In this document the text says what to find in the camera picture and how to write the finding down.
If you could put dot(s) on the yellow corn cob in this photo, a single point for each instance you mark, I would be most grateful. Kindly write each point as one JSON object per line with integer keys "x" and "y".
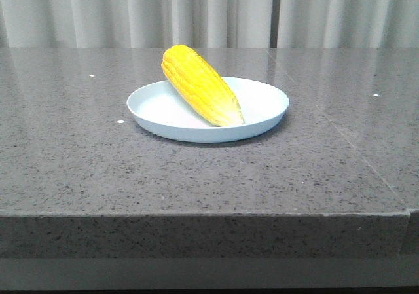
{"x": 201, "y": 86}

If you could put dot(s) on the light blue round plate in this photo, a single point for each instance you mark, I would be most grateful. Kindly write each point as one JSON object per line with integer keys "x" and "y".
{"x": 160, "y": 109}

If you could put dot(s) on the grey pleated curtain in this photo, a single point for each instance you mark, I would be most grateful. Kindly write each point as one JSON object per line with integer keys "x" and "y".
{"x": 210, "y": 23}

